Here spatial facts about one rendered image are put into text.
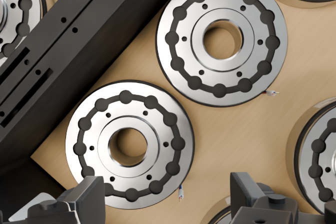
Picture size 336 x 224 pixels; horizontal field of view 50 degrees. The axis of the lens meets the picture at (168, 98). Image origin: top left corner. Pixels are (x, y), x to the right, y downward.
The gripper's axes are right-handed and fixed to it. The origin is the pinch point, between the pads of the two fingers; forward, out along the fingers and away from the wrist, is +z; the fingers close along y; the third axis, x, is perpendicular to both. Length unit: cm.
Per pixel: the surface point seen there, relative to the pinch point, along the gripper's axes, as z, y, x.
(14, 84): 7.2, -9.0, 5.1
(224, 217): 14.0, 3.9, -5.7
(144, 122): 13.5, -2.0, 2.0
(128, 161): 15.2, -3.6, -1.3
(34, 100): 7.2, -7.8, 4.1
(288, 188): 17.2, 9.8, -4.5
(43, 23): 7.2, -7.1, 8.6
